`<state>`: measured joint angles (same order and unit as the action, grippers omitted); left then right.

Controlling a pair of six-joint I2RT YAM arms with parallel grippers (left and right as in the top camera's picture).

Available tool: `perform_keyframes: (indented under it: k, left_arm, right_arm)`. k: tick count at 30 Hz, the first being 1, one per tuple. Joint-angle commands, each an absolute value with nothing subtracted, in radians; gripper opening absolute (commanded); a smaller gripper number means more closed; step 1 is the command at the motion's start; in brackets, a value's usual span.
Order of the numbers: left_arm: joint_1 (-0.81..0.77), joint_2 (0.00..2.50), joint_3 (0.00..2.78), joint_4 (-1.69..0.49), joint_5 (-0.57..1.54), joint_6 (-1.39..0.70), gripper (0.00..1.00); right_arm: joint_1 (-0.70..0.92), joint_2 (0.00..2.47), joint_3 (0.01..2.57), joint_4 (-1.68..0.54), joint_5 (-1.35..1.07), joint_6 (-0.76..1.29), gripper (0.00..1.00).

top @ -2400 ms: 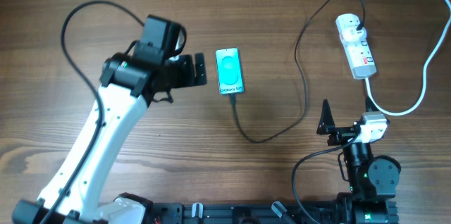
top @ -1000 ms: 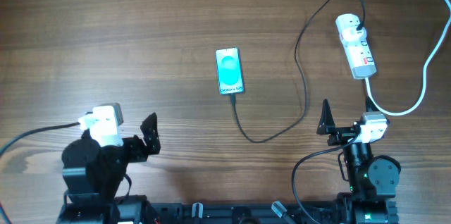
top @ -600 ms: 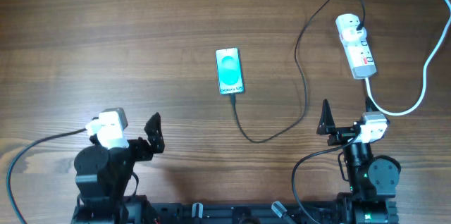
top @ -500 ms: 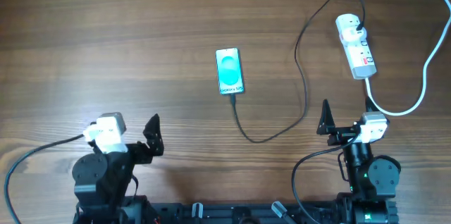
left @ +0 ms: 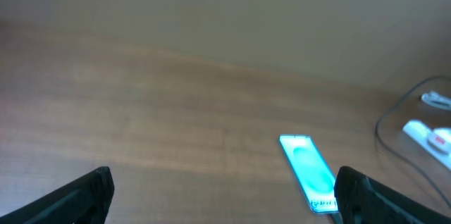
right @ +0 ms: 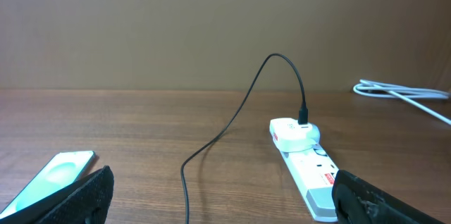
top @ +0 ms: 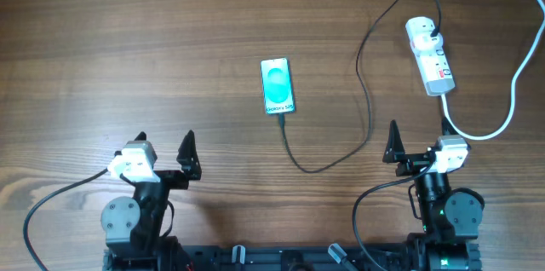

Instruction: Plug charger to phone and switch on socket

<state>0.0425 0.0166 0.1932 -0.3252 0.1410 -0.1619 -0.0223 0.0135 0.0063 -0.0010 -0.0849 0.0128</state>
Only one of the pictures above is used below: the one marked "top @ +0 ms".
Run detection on left black camera cable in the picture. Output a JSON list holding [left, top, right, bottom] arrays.
[[22, 167, 110, 271]]

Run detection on right black camera cable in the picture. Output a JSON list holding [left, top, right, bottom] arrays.
[[350, 159, 435, 271]]

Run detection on white power strip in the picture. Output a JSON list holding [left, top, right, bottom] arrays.
[[405, 16, 455, 96]]

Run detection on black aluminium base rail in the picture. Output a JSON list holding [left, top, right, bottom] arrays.
[[102, 243, 483, 271]]

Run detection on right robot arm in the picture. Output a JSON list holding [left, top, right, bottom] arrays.
[[382, 120, 485, 271]]

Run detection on white power strip cord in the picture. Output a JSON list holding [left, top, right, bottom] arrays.
[[440, 0, 545, 141]]

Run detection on black camera cable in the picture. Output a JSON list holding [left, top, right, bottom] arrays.
[[350, 159, 435, 271], [22, 167, 110, 271]]

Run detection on black USB charging cable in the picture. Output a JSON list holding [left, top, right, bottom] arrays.
[[276, 0, 444, 175]]

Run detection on Galaxy smartphone teal screen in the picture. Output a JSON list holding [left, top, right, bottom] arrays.
[[261, 58, 295, 115]]

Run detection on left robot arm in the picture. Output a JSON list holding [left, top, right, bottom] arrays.
[[100, 130, 202, 270]]

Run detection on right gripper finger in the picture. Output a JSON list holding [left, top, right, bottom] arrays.
[[382, 120, 405, 164], [440, 117, 471, 150]]

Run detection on white USB charger plug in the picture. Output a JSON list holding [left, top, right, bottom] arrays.
[[410, 33, 444, 56]]

